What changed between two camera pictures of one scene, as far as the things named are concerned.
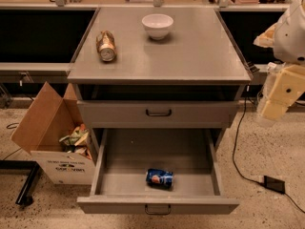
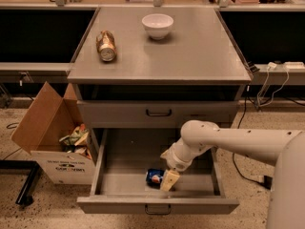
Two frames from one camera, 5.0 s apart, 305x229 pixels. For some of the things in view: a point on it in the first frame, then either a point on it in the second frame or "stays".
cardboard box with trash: x=59 y=137 stays
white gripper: x=291 y=40 → x=174 y=159
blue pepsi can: x=159 y=177 stays
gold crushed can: x=106 y=46 stays
